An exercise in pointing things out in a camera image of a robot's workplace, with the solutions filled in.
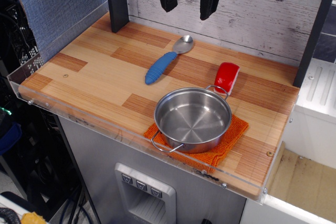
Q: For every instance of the blue handled metal spoon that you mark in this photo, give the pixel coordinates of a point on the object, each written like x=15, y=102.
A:
x=183, y=45

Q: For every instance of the silver toy fridge cabinet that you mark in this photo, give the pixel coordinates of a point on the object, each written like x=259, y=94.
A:
x=97, y=155

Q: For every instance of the stainless steel pot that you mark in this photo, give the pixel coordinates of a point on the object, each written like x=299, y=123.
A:
x=192, y=120

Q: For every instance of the dark right support post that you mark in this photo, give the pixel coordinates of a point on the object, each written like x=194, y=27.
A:
x=312, y=42

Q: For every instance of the white toy sink unit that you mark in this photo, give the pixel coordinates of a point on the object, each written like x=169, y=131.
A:
x=301, y=186

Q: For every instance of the clear acrylic counter guard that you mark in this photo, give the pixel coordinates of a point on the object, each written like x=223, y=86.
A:
x=97, y=81

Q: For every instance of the orange knitted cloth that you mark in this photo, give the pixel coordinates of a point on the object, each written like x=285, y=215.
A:
x=208, y=161

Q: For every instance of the grey ice dispenser panel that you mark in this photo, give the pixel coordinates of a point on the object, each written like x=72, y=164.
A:
x=145, y=199

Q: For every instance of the red and white toy sushi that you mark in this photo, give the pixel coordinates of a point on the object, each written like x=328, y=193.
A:
x=226, y=77

